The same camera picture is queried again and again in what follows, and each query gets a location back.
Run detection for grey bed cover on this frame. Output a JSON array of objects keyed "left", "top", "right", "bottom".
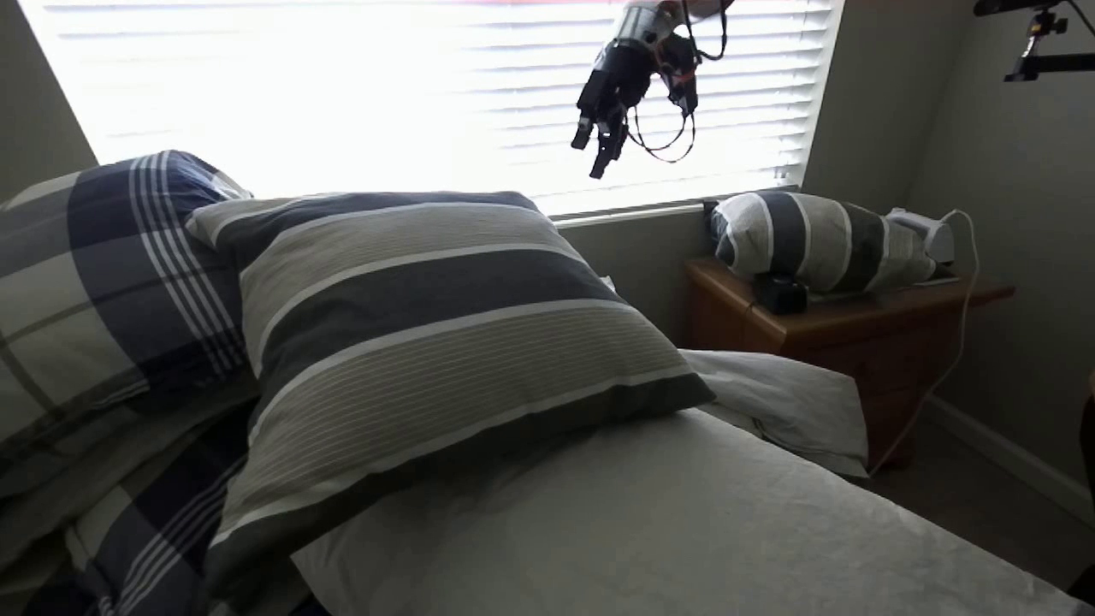
[{"left": 289, "top": 407, "right": 1089, "bottom": 616}]

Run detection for rolled grey striped pillow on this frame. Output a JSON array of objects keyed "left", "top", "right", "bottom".
[{"left": 708, "top": 187, "right": 942, "bottom": 302}]

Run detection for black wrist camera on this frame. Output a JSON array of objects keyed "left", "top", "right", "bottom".
[{"left": 654, "top": 30, "right": 705, "bottom": 115}]

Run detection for blue white plaid duvet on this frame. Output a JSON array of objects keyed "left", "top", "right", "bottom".
[{"left": 0, "top": 385, "right": 331, "bottom": 616}]

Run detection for white window blinds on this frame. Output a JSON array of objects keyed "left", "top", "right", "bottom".
[{"left": 14, "top": 0, "right": 849, "bottom": 220}]

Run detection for wooden nightstand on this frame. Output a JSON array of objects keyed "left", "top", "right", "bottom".
[{"left": 680, "top": 253, "right": 1020, "bottom": 473}]

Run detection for blue white plaid pillow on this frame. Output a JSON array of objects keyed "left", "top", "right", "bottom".
[{"left": 0, "top": 148, "right": 265, "bottom": 460}]

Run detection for grey white striped pillow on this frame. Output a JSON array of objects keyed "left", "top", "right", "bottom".
[{"left": 186, "top": 187, "right": 720, "bottom": 605}]

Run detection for white power cable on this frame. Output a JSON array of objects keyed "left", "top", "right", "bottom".
[{"left": 869, "top": 204, "right": 985, "bottom": 473}]

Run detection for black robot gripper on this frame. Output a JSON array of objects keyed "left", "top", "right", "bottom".
[{"left": 567, "top": 30, "right": 668, "bottom": 182}]

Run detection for small white pillow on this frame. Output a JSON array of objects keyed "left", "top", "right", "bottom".
[{"left": 678, "top": 344, "right": 872, "bottom": 482}]

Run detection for white device on nightstand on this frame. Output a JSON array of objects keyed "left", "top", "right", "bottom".
[{"left": 882, "top": 204, "right": 964, "bottom": 279}]

